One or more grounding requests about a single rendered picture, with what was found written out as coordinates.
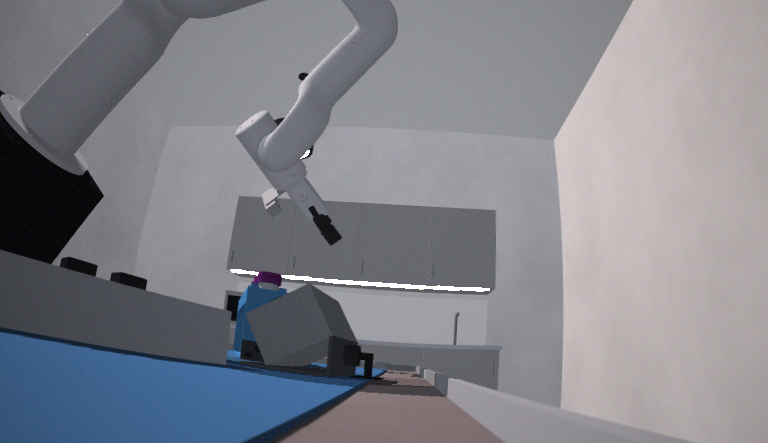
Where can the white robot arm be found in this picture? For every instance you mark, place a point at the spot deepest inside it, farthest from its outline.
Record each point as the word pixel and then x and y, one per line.
pixel 87 85

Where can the blue flat mat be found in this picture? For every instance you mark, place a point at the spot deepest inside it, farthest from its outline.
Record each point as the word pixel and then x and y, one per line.
pixel 54 390

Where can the grey control panel with blue and green buttons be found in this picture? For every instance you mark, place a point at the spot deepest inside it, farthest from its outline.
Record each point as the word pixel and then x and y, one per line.
pixel 294 330

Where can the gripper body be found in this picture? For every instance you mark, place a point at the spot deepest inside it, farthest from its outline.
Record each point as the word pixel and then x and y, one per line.
pixel 304 196

